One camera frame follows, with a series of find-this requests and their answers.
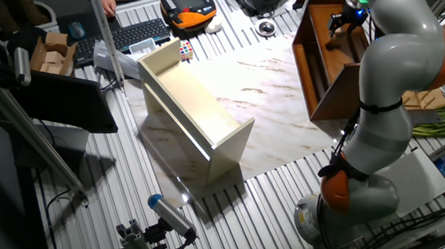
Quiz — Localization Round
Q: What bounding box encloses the black computer keyboard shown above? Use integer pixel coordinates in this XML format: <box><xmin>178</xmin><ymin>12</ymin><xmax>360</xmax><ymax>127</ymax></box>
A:
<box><xmin>70</xmin><ymin>16</ymin><xmax>173</xmax><ymax>67</ymax></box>

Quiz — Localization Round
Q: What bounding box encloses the colourful puzzle cube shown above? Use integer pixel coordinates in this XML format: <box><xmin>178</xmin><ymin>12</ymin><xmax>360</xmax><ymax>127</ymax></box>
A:
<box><xmin>178</xmin><ymin>39</ymin><xmax>195</xmax><ymax>63</ymax></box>

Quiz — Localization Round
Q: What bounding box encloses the wooden dish rack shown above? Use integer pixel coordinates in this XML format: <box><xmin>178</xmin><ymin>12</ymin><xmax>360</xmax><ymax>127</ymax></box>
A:
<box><xmin>400</xmin><ymin>87</ymin><xmax>445</xmax><ymax>113</ymax></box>

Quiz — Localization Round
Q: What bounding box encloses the small white plastic container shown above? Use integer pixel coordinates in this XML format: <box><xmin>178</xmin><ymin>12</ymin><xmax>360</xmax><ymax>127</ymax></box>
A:
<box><xmin>128</xmin><ymin>38</ymin><xmax>158</xmax><ymax>56</ymax></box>

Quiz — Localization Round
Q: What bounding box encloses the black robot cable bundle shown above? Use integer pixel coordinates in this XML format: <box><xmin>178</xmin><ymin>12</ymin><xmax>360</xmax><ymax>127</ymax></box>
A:
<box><xmin>309</xmin><ymin>108</ymin><xmax>374</xmax><ymax>249</ymax></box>

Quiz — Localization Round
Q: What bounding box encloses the white marble pattern mat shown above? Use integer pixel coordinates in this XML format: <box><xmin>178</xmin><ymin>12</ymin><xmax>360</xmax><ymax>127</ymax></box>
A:
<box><xmin>121</xmin><ymin>30</ymin><xmax>349</xmax><ymax>211</ymax></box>

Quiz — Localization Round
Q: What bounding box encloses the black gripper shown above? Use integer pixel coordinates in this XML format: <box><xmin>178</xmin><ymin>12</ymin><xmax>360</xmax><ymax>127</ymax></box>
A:
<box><xmin>325</xmin><ymin>1</ymin><xmax>371</xmax><ymax>38</ymax></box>

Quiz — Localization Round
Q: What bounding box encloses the white flat board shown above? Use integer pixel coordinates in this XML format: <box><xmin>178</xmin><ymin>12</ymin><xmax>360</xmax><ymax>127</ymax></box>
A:
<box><xmin>381</xmin><ymin>146</ymin><xmax>445</xmax><ymax>219</ymax></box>

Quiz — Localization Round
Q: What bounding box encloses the silver camera with blue cap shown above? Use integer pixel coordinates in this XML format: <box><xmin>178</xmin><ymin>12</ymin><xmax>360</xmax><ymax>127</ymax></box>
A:
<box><xmin>147</xmin><ymin>191</ymin><xmax>198</xmax><ymax>244</ymax></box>

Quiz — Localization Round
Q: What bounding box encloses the long diagonal aluminium rail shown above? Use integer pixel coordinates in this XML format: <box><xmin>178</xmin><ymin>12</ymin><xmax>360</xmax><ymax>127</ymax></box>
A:
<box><xmin>0</xmin><ymin>48</ymin><xmax>91</xmax><ymax>214</ymax></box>

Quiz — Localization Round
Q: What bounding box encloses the aluminium profile post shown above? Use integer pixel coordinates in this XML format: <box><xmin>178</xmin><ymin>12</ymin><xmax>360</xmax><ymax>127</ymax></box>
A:
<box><xmin>88</xmin><ymin>0</ymin><xmax>126</xmax><ymax>91</ymax></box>

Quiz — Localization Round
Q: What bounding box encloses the metal cleaver knife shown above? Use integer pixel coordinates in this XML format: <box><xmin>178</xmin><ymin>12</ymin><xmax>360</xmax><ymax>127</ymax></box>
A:
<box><xmin>405</xmin><ymin>107</ymin><xmax>443</xmax><ymax>127</ymax></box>

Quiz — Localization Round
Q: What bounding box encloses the short aluminium camera mount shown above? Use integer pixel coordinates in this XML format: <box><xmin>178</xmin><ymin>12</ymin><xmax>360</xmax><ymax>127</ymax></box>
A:
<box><xmin>114</xmin><ymin>217</ymin><xmax>165</xmax><ymax>249</ymax></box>

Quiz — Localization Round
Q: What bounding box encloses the dark computer mouse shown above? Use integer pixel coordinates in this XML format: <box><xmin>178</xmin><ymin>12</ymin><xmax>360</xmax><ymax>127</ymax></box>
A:
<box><xmin>67</xmin><ymin>20</ymin><xmax>87</xmax><ymax>41</ymax></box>

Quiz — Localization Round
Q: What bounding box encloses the cream wooden shelf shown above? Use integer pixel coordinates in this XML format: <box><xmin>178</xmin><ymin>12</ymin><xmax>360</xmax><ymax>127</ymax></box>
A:
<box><xmin>135</xmin><ymin>31</ymin><xmax>260</xmax><ymax>192</ymax></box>

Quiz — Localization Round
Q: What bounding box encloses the silver camera on rail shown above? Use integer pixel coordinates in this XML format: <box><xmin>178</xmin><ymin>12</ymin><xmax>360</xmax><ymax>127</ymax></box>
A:
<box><xmin>13</xmin><ymin>46</ymin><xmax>33</xmax><ymax>88</ymax></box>

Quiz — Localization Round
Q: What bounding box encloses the orange black teach pendant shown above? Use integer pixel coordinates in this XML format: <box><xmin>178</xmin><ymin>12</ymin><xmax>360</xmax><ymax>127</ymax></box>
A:
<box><xmin>160</xmin><ymin>0</ymin><xmax>219</xmax><ymax>32</ymax></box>

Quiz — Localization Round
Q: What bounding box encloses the person's left hand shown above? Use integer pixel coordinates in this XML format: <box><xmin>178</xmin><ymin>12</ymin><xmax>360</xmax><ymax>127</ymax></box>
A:
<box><xmin>101</xmin><ymin>0</ymin><xmax>118</xmax><ymax>19</ymax></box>

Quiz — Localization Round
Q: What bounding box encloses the white rounded soft object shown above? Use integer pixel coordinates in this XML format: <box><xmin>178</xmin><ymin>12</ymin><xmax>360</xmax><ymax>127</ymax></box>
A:
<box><xmin>203</xmin><ymin>16</ymin><xmax>224</xmax><ymax>35</ymax></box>

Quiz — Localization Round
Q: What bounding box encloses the black flat monitor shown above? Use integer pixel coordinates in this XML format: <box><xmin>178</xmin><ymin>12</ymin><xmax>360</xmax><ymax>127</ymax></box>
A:
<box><xmin>6</xmin><ymin>63</ymin><xmax>119</xmax><ymax>141</ymax></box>

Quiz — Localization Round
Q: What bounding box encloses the open cardboard box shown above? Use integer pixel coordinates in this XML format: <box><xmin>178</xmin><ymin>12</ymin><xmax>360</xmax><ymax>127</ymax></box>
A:
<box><xmin>27</xmin><ymin>30</ymin><xmax>81</xmax><ymax>79</ymax></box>

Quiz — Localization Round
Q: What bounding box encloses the dark brown wooden shelf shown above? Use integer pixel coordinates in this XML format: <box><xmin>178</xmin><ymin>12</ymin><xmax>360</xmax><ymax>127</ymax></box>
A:
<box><xmin>288</xmin><ymin>0</ymin><xmax>389</xmax><ymax>123</ymax></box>

